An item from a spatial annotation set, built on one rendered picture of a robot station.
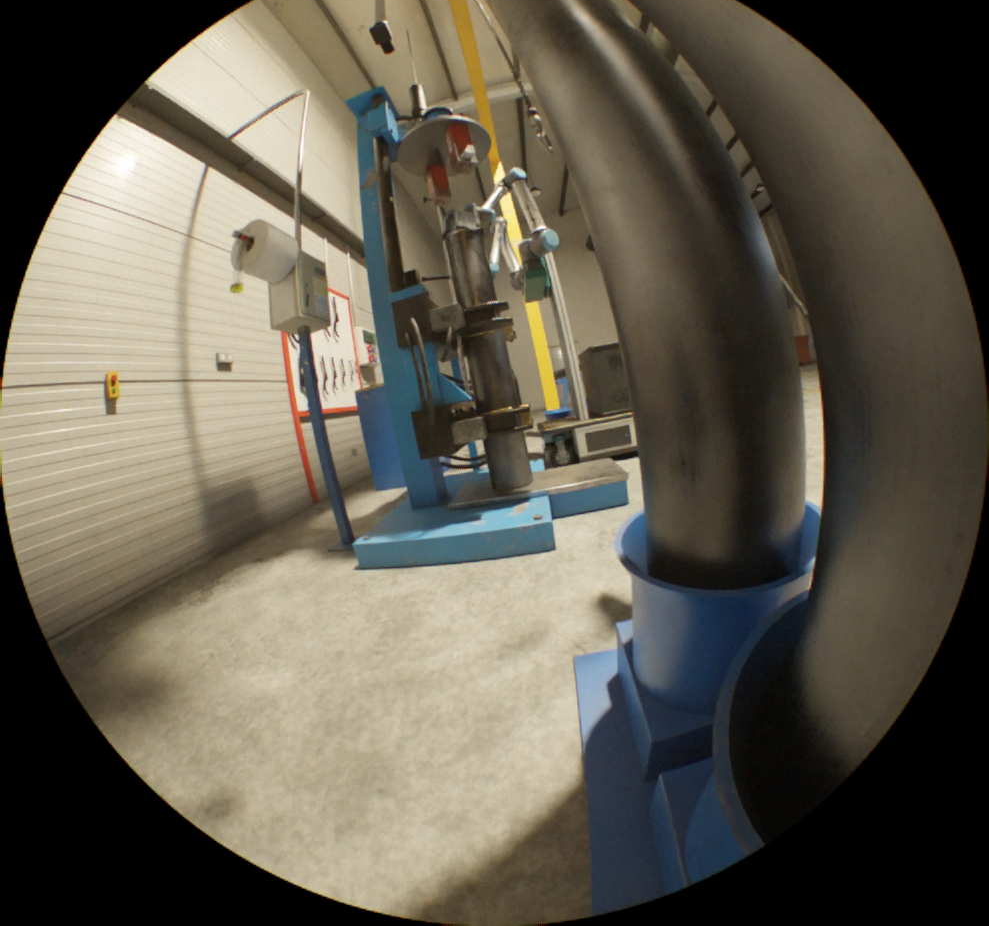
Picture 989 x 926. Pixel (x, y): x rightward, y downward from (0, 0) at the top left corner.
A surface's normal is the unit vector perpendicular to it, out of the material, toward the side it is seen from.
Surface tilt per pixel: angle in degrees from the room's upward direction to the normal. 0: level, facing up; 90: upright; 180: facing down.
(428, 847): 0
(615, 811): 0
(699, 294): 90
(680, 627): 90
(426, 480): 90
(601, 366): 90
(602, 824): 0
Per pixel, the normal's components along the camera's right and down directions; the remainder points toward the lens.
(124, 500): 0.97, -0.18
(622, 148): -0.70, 0.20
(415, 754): -0.20, -0.98
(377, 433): -0.11, 0.11
